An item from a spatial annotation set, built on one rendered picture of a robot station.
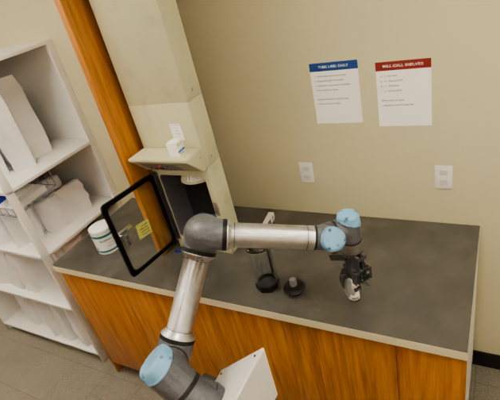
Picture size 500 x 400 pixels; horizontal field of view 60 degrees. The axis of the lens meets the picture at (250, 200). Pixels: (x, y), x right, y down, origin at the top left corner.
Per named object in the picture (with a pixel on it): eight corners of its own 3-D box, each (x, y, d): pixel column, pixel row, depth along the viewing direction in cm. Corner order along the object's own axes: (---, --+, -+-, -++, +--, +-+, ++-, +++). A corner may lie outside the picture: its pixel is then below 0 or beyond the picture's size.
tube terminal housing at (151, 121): (205, 219, 243) (161, 86, 205) (255, 224, 228) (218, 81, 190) (180, 246, 225) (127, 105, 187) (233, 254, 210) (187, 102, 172)
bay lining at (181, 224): (205, 208, 238) (186, 151, 220) (246, 212, 225) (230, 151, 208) (181, 235, 220) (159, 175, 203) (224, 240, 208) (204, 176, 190)
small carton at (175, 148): (175, 151, 184) (171, 138, 181) (186, 151, 182) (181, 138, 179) (170, 156, 181) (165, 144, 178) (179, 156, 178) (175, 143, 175)
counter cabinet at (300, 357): (174, 300, 334) (133, 202, 290) (471, 366, 235) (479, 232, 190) (117, 371, 286) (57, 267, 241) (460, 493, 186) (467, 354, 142)
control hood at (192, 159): (150, 167, 202) (143, 148, 197) (207, 168, 186) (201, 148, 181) (135, 179, 194) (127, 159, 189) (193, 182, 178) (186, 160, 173)
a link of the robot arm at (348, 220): (330, 211, 146) (354, 204, 146) (333, 237, 151) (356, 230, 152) (338, 223, 139) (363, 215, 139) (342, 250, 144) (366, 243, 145)
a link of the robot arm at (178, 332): (145, 380, 134) (188, 209, 135) (153, 363, 149) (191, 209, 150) (183, 389, 134) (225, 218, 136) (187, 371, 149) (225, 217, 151)
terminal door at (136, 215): (177, 240, 221) (151, 172, 201) (132, 278, 202) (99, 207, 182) (176, 240, 222) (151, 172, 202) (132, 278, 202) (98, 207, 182)
